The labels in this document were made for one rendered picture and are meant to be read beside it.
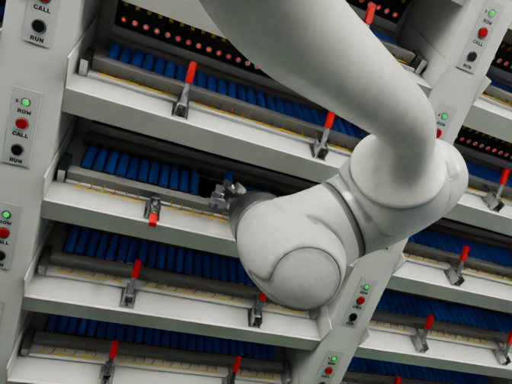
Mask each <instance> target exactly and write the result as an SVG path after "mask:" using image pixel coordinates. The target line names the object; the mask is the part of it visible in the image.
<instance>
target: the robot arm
mask: <svg viewBox="0 0 512 384"><path fill-rule="evenodd" d="M199 2H200V4H201V5H202V6H203V8H204V10H205V11H206V13H207V14H208V15H209V16H210V18H211V19H212V21H213V22H214V24H215V25H216V26H217V27H218V28H219V29H220V31H221V32H222V33H223V34H224V36H225V37H226V38H227V39H228V40H229V41H230V42H231V44H232V45H233V46H234V47H235V48H236V49H237V50H238V51H239V52H240V53H241V54H242V55H243V56H245V57H246V58H247V59H248V60H249V61H250V62H252V63H253V64H254V65H256V66H257V67H258V68H259V69H261V70H262V71H263V72H265V73H266V74H267V75H269V76H270V77H271V78H273V79H274V80H276V81H278V82H279V83H280V84H282V85H285V86H286V87H288V88H290V89H291V90H293V91H295V92H296V93H298V94H300V95H302V96H303V97H305V98H307V99H309V100H310V101H313V102H315V103H316V104H318V105H320V106H322V107H323V108H325V109H327V110H329V111H331V112H332V113H334V114H337V115H338V116H339V117H342V118H344V119H345V120H347V121H349V122H351V123H353V124H354V125H356V126H358V127H360V128H362V129H363V130H366V131H367V132H369V133H371V134H370V135H368V136H367V137H365V138H364V139H363V140H361V141H360V142H359V143H358V145H357V146H356V148H355V149H354V151H353V153H352V154H351V156H350V157H349V158H348V159H347V161H346V162H345V163H344V164H343V165H342V166H341V167H340V168H339V173H338V174H336V175H335V176H334V177H332V178H330V179H328V180H327V181H325V182H323V183H321V184H319V185H316V186H314V187H311V188H309V189H307V190H303V191H301V192H299V193H295V194H291V195H288V196H285V197H277V196H275V195H273V194H269V193H263V192H260V191H246V189H245V188H244V187H243V186H242V185H241V184H240V183H239V182H236V183H235V186H233V185H232V184H231V183H230V182H229V181H228V180H227V179H224V181H223V184H222V185H221V184H217V185H216V188H215V191H213V192H212V195H211V198H210V202H209V207H210V208H219V209H220V207H221V206H223V207H224V210H225V211H226V212H227V213H228V214H229V218H230V229H231V232H232V236H233V238H234V239H235V241H236V243H237V249H238V255H239V258H240V260H241V263H242V266H243V267H244V269H245V271H246V273H247V274H248V276H249V277H250V278H251V280H252V281H253V282H254V284H255V285H256V286H257V287H258V288H259V289H260V290H261V292H262V293H263V294H265V295H266V296H267V297H268V298H270V299H271V300H272V301H274V302H275V303H276V304H278V305H280V306H282V307H284V308H286V309H290V310H293V311H297V312H308V311H312V310H315V309H319V308H321V307H322V306H324V305H326V304H327V303H329V302H330V301H331V300H332V299H333V298H334V297H335V296H336V294H337V293H338V291H339V289H340V288H341V284H342V282H343V279H344V275H345V271H346V267H347V266H348V265H350V264H351V263H353V262H354V261H355V260H357V259H358V258H361V257H363V256H364V255H367V254H369V253H371V252H374V251H378V250H381V249H384V248H387V247H389V246H391V245H394V244H395V243H397V242H400V241H402V240H404V239H406V238H408V237H410V236H412V235H413V234H415V233H417V232H420V231H421V230H422V229H425V228H426V227H428V226H430V225H431V224H433V223H434V222H436V221H437V220H439V219H441V218H442V217H443V216H445V215H446V214H447V213H448V212H449V211H450V210H451V209H452V208H453V207H454V206H455V205H456V204H457V203H458V202H459V200H460V199H461V197H462V196H463V194H464V193H465V191H466V188H467V185H468V181H469V174H468V170H467V167H466V163H465V161H464V159H463V157H462V156H461V154H460V153H459V151H458V150H457V149H456V148H455V147H454V146H452V145H451V144H449V143H448V142H445V141H443V140H440V139H436V138H437V126H436V119H435V116H434V111H433V108H432V107H431V104H430V102H429V100H428V99H427V97H426V95H425V93H424V92H423V91H422V90H421V88H420V87H419V86H418V85H417V83H416V82H415V81H414V80H413V78H412V77H411V76H410V75H409V74H408V73H407V72H406V71H405V70H404V69H403V67H402V66H401V65H400V64H399V63H398V61H397V60H396V59H395V58H394V57H393V55H392V54H391V53H390V52H389V51H388V50H387V49H386V48H385V47H384V46H383V44H382V43H381V42H380V41H379V40H378V38H377V37H376V36H375V35H374V34H373V32H372V31H371V30H370V29H369V28H368V27H367V26H366V25H365V24H364V23H363V21H362V20H361V19H360V18H359V17H358V16H357V14H356V13H355V12H354V11H353V9H352V8H351V7H350V6H349V4H348V3H347V2H346V1H345V0H199Z"/></svg>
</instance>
